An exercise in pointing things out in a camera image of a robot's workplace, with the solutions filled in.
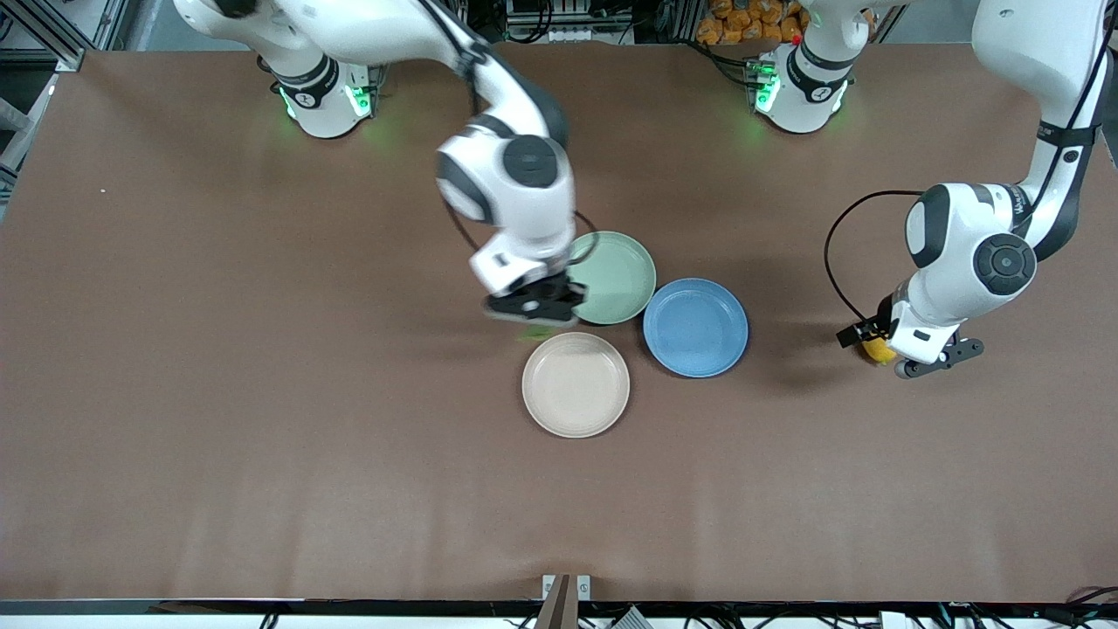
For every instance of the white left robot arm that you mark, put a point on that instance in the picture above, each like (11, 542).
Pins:
(969, 245)

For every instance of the green lettuce leaf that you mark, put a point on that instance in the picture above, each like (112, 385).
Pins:
(534, 333)

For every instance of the metal table edge bracket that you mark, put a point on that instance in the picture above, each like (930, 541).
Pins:
(566, 587)

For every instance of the yellow lemon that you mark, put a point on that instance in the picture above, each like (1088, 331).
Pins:
(876, 351)

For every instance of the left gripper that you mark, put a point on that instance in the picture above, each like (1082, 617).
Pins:
(882, 316)

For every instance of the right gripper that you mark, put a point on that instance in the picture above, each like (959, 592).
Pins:
(559, 293)

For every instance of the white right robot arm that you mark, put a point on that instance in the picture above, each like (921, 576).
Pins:
(515, 175)

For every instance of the blue round plate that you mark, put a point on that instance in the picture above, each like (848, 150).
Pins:
(696, 328)

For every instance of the orange toy pile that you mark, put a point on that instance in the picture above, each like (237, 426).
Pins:
(742, 22)

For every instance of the beige round plate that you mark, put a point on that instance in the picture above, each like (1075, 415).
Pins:
(576, 384)

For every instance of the mint green round plate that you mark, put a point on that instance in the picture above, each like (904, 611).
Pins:
(620, 275)

